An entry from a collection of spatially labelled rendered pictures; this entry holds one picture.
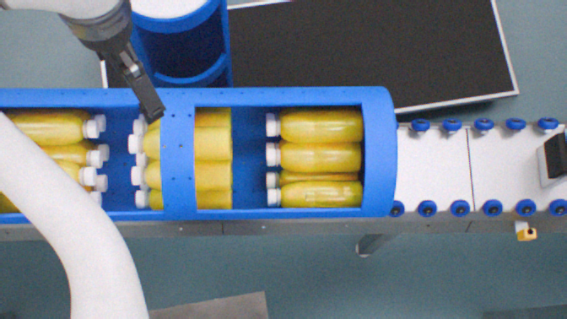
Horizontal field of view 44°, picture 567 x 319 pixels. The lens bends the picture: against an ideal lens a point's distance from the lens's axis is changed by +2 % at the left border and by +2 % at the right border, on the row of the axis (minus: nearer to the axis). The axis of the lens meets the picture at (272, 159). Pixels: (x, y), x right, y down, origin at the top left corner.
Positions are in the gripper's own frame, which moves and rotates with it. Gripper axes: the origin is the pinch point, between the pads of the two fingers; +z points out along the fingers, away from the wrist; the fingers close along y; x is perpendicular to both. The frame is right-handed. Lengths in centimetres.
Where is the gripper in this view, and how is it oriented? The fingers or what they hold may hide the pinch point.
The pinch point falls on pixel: (130, 83)
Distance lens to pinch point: 111.4
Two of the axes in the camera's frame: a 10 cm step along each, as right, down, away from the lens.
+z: 0.0, 3.4, 9.4
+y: 5.9, 7.6, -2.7
